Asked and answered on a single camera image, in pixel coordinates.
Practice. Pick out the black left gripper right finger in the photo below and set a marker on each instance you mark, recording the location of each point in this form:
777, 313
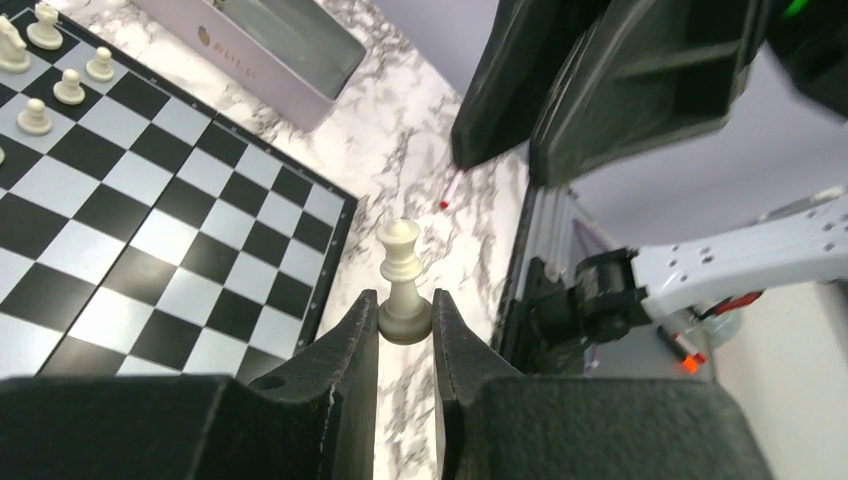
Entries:
494, 422

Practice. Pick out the white pawn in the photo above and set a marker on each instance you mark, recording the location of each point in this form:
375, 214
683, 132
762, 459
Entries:
99, 67
68, 90
33, 119

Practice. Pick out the pink tin tray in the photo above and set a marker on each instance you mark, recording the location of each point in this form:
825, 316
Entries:
292, 55

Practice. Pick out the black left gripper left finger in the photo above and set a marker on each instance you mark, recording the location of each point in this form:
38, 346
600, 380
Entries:
313, 417

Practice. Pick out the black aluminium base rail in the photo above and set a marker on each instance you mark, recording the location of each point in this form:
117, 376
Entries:
571, 306

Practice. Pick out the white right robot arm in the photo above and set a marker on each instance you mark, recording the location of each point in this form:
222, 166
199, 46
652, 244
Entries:
717, 274

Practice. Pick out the white chess piece corner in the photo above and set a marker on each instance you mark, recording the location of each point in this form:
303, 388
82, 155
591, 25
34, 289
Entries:
43, 33

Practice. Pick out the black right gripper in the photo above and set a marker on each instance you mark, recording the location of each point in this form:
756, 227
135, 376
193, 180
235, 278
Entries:
644, 75

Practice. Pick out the black silver chessboard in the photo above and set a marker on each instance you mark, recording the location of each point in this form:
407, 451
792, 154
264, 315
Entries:
148, 234

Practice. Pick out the white queen piece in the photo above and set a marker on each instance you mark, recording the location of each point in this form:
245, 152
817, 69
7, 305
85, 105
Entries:
404, 318

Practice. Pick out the red white marker pen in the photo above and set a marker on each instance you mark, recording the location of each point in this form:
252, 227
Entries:
451, 189

